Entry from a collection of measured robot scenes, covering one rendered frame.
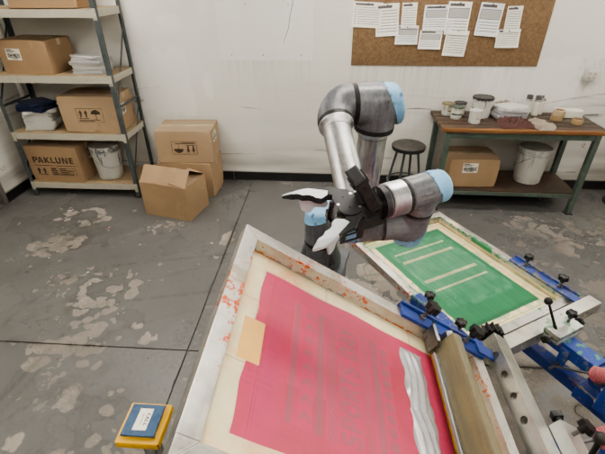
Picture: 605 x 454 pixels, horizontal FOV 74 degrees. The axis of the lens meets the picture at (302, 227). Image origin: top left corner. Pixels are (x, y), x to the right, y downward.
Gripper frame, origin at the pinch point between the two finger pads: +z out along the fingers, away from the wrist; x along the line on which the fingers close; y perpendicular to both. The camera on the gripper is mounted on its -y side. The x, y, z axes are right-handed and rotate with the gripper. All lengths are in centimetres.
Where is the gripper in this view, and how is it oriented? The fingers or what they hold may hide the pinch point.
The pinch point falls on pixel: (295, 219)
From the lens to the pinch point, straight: 76.4
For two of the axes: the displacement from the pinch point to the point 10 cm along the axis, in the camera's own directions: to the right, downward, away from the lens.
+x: -3.9, -6.8, 6.1
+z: -9.2, 2.7, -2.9
